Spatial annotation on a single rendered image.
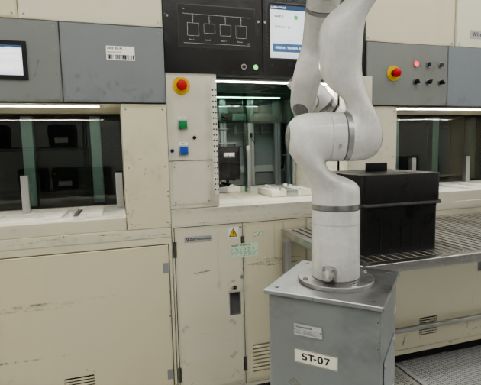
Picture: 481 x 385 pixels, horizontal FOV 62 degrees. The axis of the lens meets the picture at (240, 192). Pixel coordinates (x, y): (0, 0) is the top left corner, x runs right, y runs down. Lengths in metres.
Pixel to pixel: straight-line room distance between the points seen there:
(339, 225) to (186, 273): 0.85
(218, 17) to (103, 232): 0.94
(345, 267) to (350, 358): 0.20
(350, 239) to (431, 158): 1.79
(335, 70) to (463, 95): 1.35
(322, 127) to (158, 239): 0.89
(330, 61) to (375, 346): 0.64
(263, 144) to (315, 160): 1.70
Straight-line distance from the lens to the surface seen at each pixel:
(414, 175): 1.38
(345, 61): 0.97
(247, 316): 1.80
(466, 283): 2.41
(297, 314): 1.00
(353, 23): 0.98
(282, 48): 1.77
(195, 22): 1.69
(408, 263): 1.30
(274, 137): 2.61
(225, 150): 2.17
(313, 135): 0.96
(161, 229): 1.62
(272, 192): 1.92
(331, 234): 0.99
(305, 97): 1.23
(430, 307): 2.29
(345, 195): 0.98
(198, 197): 1.63
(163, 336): 1.75
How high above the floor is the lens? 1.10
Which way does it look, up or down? 6 degrees down
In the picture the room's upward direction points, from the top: 1 degrees counter-clockwise
